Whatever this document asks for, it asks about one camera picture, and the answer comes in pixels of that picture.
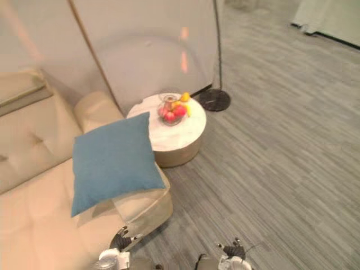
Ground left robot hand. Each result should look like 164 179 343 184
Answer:
109 225 145 251

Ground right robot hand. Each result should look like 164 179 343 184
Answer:
215 237 247 258

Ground blue square cushion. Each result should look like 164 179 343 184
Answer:
70 111 167 218

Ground cream leather sofa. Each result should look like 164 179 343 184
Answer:
0 69 174 270

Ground round white side table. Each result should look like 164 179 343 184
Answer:
126 94 208 169

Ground glass fruit bowl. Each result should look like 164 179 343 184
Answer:
157 92 188 127

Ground black marble lamp base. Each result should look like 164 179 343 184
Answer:
197 88 232 111

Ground thin black lamp pole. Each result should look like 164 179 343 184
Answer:
212 0 224 91

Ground pale curtain with dark hem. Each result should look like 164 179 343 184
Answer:
290 0 360 47

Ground gold curved frame rod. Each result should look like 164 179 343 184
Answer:
67 0 125 116

